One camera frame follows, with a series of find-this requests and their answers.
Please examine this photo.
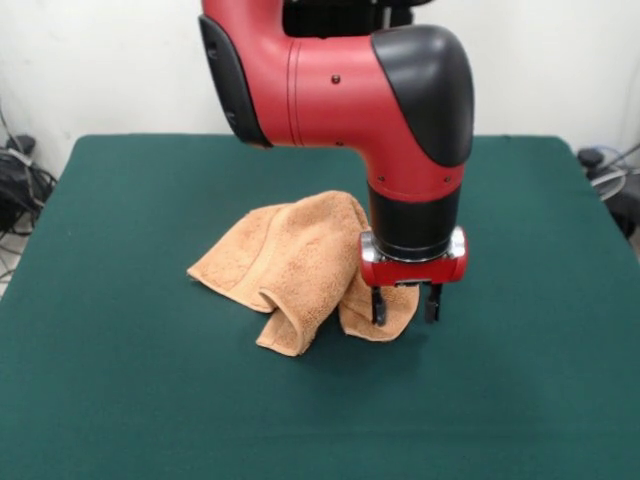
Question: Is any tan terry towel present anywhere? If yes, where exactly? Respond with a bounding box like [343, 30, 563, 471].
[186, 189, 420, 358]

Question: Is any black cable bundle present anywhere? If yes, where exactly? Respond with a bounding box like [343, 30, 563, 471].
[0, 133, 59, 251]

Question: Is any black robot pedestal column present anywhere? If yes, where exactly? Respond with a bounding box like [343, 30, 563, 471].
[282, 0, 417, 39]

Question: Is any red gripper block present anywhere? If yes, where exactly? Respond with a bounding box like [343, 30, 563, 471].
[359, 225, 471, 327]

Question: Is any dark green table cloth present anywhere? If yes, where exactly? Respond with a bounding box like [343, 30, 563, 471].
[0, 133, 640, 480]

